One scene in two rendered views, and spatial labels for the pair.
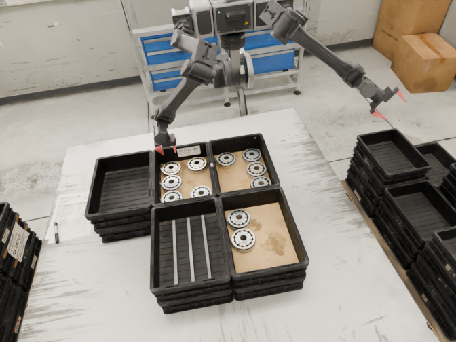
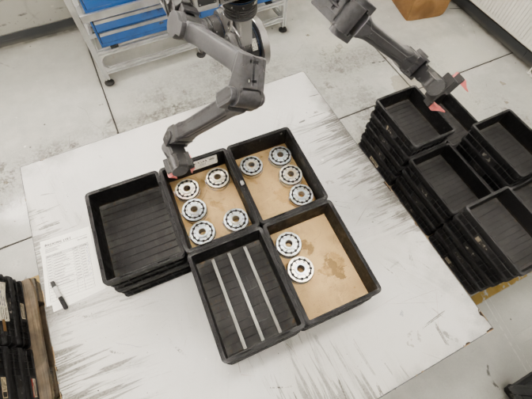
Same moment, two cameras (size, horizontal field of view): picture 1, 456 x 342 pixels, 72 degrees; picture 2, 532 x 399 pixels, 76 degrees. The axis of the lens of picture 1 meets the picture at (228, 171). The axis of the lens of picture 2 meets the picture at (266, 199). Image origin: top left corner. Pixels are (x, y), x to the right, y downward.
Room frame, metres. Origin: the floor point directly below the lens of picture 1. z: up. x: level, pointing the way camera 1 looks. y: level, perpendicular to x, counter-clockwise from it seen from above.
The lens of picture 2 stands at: (0.45, 0.22, 2.13)
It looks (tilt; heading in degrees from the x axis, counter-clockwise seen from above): 63 degrees down; 340
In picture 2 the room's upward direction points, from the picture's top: 2 degrees clockwise
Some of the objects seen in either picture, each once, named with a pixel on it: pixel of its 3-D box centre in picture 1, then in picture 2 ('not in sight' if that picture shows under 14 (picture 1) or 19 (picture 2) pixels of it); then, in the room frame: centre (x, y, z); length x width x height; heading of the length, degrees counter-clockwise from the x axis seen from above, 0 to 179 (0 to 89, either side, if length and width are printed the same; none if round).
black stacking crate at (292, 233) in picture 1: (259, 235); (317, 261); (0.74, -0.11, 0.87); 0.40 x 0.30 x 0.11; 5
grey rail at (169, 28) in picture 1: (220, 21); not in sight; (3.09, -0.06, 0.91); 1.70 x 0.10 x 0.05; 97
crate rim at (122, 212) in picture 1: (121, 182); (133, 223); (1.09, 0.53, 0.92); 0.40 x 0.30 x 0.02; 5
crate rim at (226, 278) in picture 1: (187, 240); (244, 289); (0.72, 0.19, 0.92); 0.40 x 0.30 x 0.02; 5
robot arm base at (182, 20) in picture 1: (184, 29); (180, 5); (1.53, 0.14, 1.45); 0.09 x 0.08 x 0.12; 97
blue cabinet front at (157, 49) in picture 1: (183, 60); (136, 1); (3.01, 0.33, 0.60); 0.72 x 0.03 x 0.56; 97
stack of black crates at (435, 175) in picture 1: (429, 174); (442, 128); (1.51, -1.48, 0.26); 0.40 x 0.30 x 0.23; 7
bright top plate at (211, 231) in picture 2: (172, 198); (202, 232); (1.00, 0.28, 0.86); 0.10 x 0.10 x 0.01
